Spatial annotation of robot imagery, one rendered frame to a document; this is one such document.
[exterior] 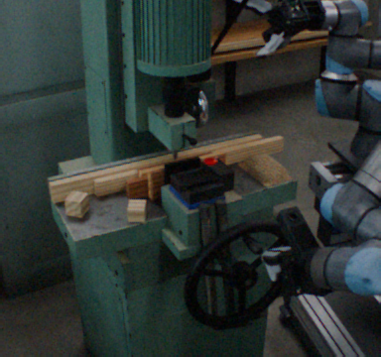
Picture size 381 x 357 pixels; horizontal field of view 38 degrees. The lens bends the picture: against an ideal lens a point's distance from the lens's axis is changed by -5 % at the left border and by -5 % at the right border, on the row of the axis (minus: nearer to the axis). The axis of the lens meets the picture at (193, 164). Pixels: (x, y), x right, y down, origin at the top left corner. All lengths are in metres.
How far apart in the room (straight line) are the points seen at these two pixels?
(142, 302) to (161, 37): 0.65
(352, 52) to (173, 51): 0.47
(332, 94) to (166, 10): 0.70
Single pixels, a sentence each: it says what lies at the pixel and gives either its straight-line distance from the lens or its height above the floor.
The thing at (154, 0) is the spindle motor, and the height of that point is 1.37.
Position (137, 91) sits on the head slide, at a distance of 1.45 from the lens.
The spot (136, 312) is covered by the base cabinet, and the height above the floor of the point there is 0.63.
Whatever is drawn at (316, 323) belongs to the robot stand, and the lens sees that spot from 2.05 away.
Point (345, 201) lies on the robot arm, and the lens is 1.05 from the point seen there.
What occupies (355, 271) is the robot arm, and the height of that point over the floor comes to 1.08.
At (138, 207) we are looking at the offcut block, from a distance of 1.30.
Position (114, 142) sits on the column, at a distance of 1.59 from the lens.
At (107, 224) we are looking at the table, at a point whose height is 0.90.
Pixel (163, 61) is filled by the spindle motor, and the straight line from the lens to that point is 1.28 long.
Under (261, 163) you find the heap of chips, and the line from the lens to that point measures 1.49.
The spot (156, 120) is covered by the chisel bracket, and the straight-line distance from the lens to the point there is 1.44.
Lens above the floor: 1.62
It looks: 28 degrees down
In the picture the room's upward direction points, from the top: straight up
